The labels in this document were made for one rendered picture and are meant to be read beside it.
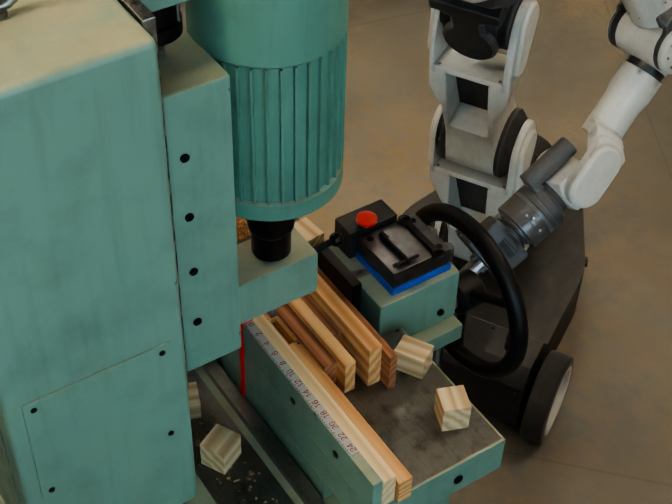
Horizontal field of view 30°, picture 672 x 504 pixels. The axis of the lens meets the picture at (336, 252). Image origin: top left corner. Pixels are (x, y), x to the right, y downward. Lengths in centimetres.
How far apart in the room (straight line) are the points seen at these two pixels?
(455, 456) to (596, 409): 129
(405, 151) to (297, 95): 212
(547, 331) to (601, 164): 81
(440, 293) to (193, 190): 51
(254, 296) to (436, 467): 31
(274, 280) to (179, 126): 35
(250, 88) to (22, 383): 39
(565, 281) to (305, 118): 160
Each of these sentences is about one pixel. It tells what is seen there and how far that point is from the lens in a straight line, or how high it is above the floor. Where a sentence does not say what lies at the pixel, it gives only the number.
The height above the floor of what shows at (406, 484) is 93.
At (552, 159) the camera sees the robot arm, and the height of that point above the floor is 91.
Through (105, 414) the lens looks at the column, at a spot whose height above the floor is 105.
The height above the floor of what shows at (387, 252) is 100.
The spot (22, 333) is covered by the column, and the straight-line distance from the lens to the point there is 133.
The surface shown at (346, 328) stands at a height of 96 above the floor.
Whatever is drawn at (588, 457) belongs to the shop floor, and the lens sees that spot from 280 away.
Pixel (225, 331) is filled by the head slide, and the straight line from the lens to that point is 155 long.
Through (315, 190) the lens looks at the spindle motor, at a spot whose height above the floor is 123.
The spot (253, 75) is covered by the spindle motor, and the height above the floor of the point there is 140.
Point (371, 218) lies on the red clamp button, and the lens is 172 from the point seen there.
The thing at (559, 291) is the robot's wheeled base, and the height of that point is 17.
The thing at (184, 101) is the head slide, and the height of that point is 141.
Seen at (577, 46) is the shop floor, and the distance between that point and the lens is 395.
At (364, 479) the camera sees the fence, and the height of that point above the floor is 95.
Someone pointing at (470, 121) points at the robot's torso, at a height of 70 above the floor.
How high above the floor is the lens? 218
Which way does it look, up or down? 44 degrees down
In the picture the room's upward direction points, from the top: 2 degrees clockwise
